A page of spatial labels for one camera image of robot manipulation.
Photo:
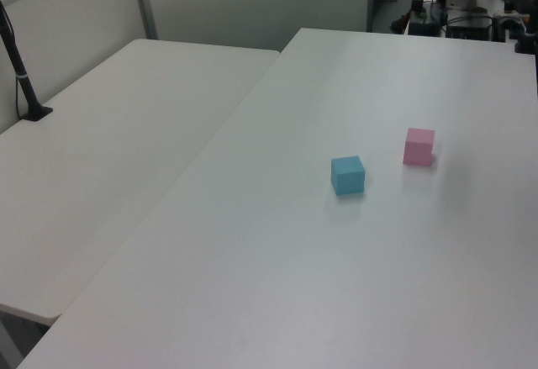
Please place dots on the black table clamp mount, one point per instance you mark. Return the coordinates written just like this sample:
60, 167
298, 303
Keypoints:
525, 43

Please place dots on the black camera pole with base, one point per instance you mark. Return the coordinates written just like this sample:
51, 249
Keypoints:
26, 91

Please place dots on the blue foam cube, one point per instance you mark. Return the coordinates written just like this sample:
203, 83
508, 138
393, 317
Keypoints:
346, 177

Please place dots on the black equipment box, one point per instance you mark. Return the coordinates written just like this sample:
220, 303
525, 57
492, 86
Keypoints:
466, 30

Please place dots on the pink foam cube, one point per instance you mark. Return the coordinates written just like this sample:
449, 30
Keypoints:
417, 148

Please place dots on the white side table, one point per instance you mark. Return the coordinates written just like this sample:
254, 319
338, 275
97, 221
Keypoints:
105, 154

